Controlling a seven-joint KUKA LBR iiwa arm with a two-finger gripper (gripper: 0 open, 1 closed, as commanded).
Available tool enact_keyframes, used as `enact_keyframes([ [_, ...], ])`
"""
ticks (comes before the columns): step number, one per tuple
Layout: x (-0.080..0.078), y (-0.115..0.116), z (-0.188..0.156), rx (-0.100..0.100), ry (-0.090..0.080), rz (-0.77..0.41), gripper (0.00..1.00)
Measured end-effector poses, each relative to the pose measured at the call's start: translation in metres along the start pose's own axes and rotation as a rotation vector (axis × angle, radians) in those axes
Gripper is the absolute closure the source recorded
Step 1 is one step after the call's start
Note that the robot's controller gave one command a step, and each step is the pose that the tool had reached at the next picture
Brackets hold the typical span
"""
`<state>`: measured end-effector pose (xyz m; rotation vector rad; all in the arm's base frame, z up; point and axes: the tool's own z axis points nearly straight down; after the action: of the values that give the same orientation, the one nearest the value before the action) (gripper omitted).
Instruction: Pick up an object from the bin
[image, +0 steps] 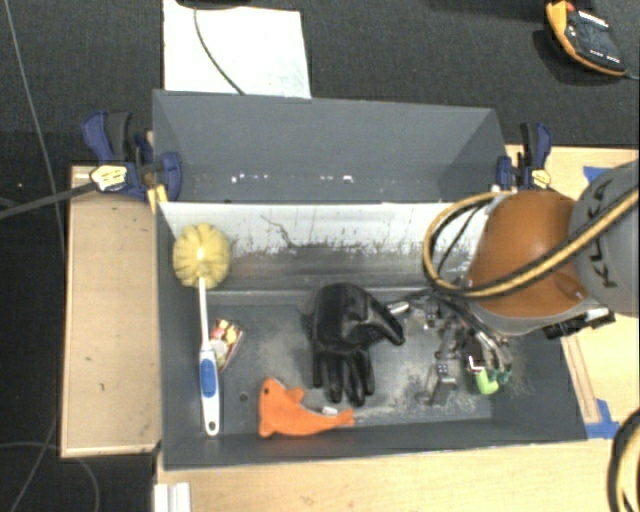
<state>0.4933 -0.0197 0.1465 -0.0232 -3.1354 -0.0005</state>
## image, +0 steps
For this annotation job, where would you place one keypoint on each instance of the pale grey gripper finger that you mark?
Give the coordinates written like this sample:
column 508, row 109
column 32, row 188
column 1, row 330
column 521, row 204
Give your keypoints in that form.
column 446, row 387
column 429, row 395

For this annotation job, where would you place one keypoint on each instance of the black glove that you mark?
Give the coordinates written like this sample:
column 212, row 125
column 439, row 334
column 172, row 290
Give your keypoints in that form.
column 342, row 325

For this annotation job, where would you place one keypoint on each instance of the orange toy dolphin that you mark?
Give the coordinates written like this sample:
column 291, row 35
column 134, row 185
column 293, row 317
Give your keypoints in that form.
column 287, row 415

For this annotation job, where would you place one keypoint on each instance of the colourful printed packet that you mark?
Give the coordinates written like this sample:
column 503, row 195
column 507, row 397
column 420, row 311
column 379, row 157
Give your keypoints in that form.
column 227, row 335

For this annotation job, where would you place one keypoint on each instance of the grey metal bin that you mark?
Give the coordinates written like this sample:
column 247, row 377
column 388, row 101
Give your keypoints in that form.
column 300, row 150

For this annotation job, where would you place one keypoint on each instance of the pale wood board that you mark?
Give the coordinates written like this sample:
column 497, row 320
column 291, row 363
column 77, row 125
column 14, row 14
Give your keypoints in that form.
column 110, row 310

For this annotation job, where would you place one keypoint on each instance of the black cylinder on white bracket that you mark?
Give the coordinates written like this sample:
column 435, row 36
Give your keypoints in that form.
column 565, row 330

